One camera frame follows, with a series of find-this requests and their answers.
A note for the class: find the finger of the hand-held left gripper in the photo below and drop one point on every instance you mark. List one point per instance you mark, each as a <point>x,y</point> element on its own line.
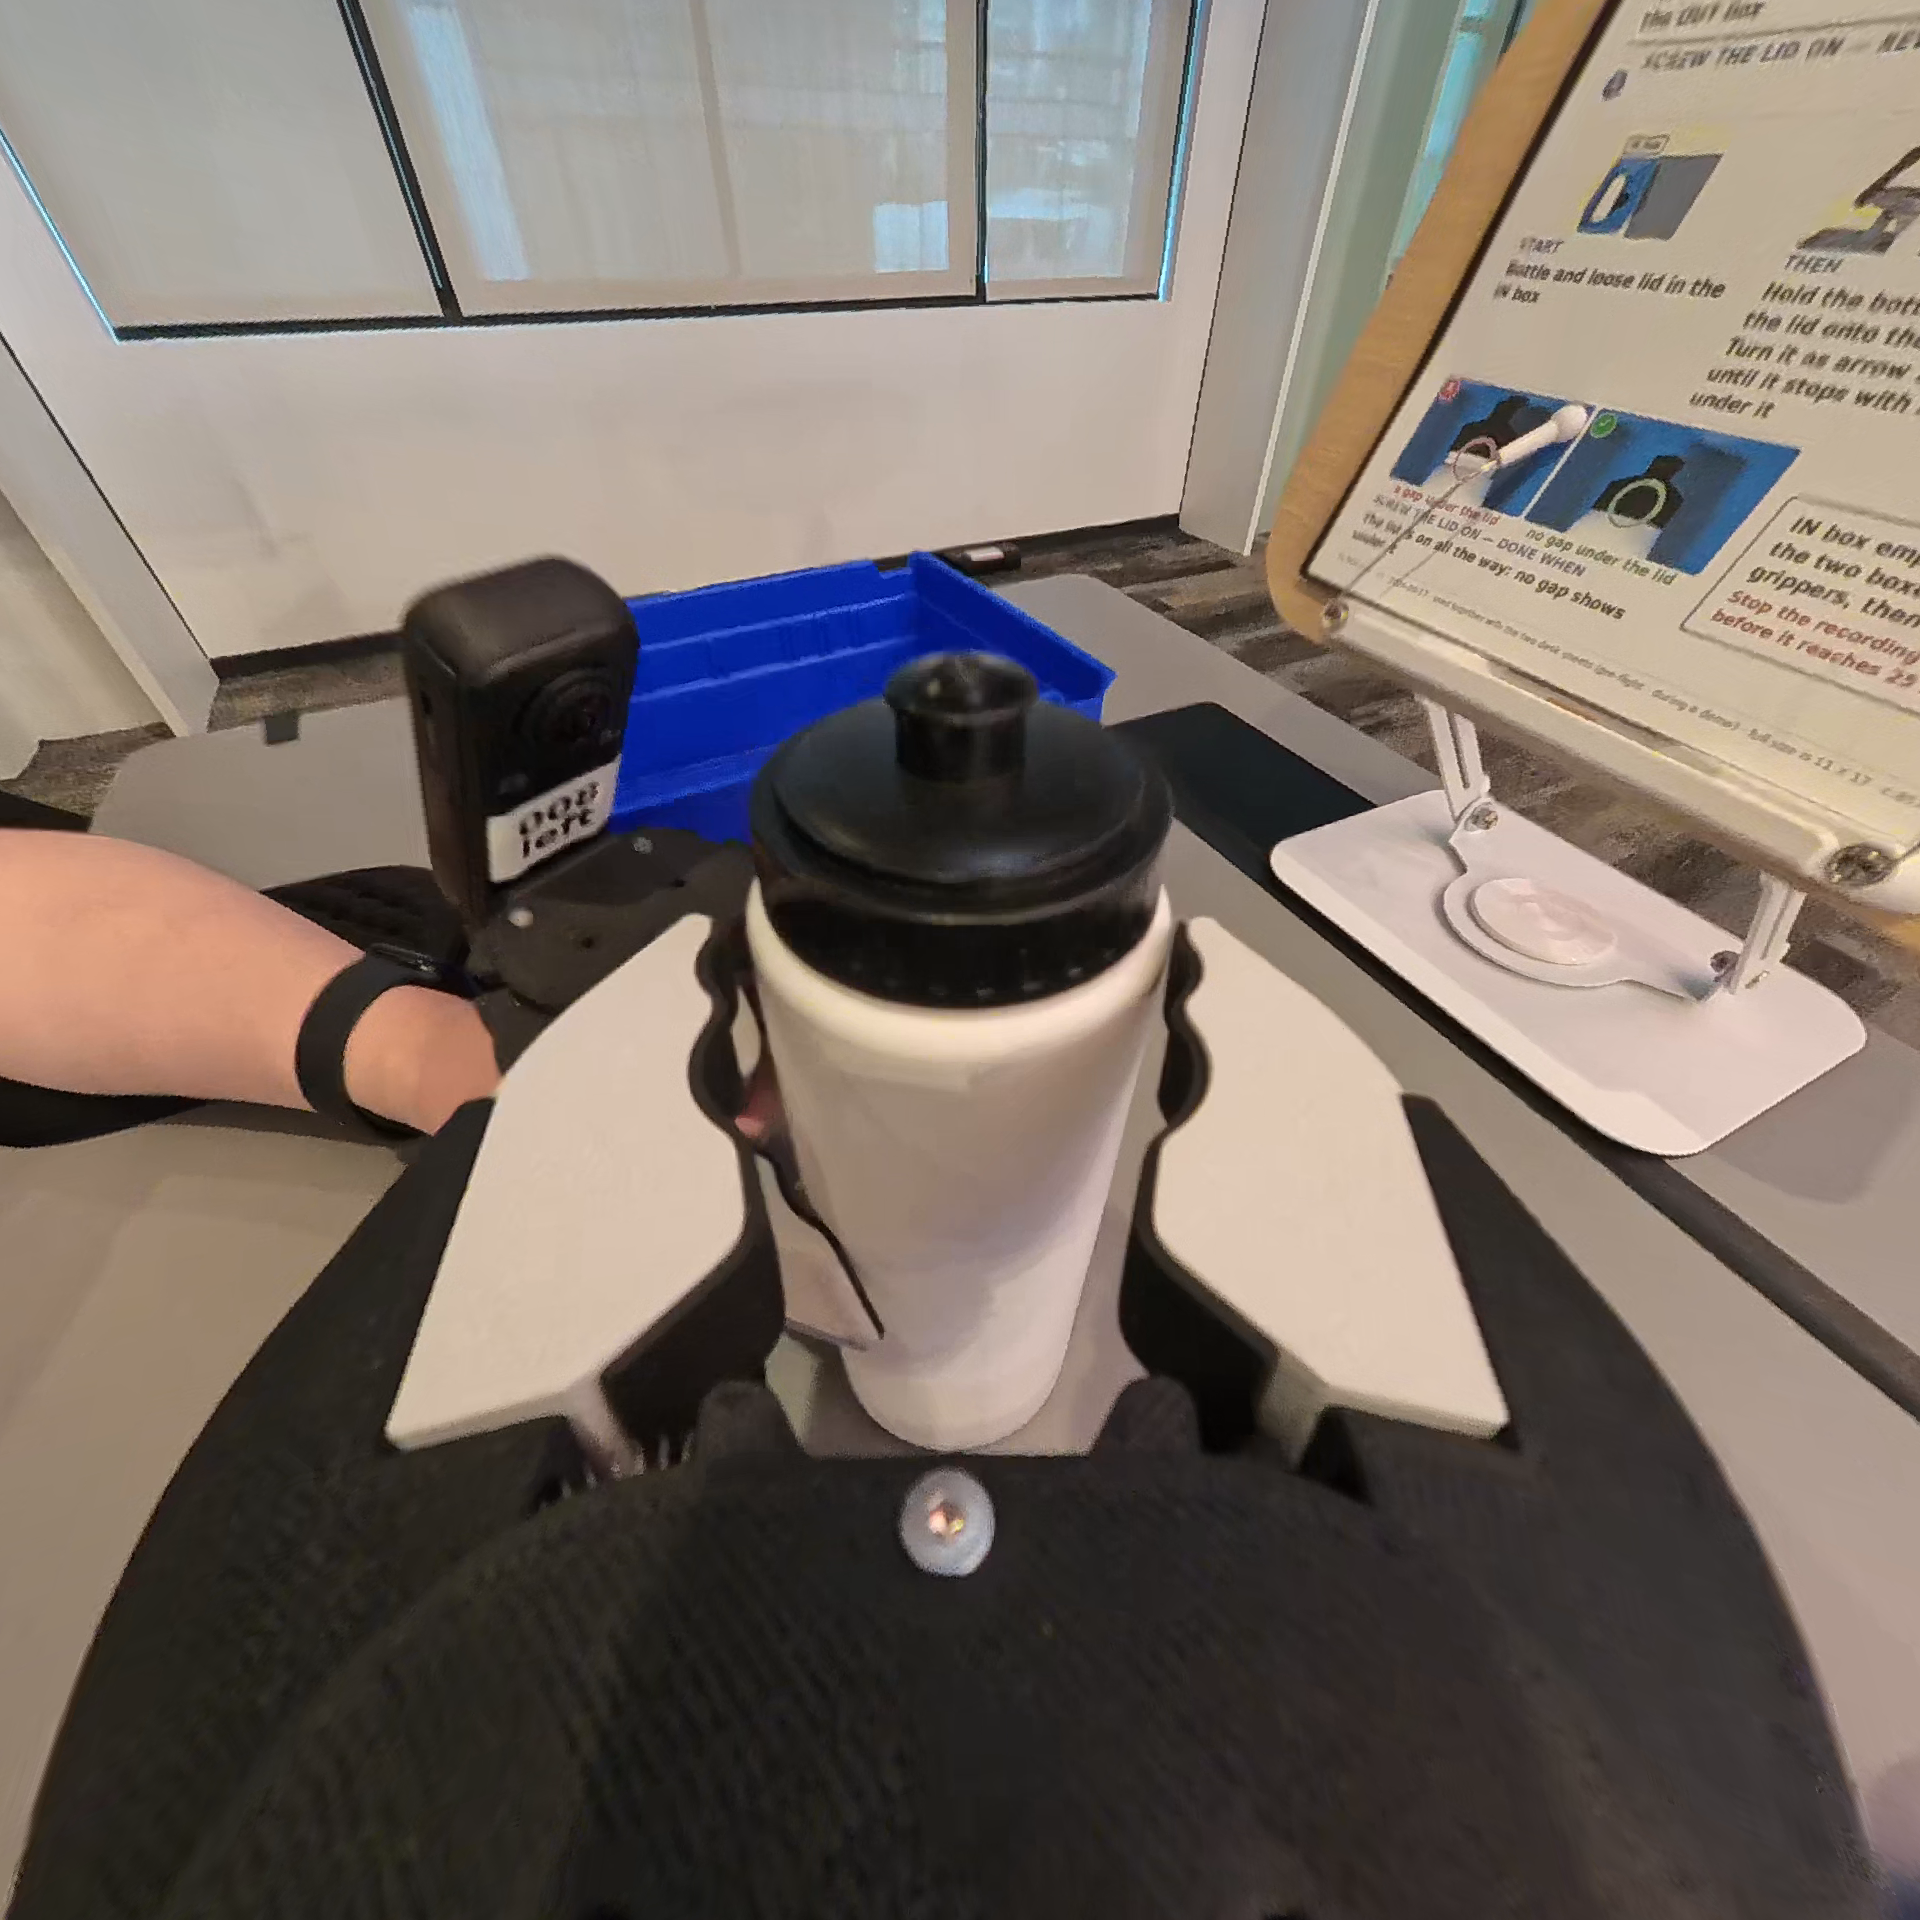
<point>823,1291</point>

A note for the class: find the instruction board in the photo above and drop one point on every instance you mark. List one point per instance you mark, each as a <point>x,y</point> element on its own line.
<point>1650,301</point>

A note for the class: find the blue plastic bin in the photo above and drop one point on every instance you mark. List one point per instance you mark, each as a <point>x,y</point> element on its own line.
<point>750,706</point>

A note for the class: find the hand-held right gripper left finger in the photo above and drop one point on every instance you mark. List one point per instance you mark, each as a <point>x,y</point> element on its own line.
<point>585,1216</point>

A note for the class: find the white plastic bottle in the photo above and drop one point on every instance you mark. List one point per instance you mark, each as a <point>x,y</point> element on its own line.
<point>975,1200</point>

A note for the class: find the black bottle lid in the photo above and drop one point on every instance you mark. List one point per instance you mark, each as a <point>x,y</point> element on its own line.
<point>960,855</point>

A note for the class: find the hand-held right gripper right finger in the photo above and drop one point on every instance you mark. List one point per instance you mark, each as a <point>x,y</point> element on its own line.
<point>1322,1231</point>

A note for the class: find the person's left hand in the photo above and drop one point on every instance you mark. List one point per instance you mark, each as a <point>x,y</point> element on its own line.
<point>443,1058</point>

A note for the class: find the black wristband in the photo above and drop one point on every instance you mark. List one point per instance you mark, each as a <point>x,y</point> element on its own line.
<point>323,1050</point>

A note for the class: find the large window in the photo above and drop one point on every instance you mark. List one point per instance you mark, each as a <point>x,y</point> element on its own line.
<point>601,150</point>

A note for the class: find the small black floor device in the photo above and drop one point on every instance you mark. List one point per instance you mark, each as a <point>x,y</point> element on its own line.
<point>985,559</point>

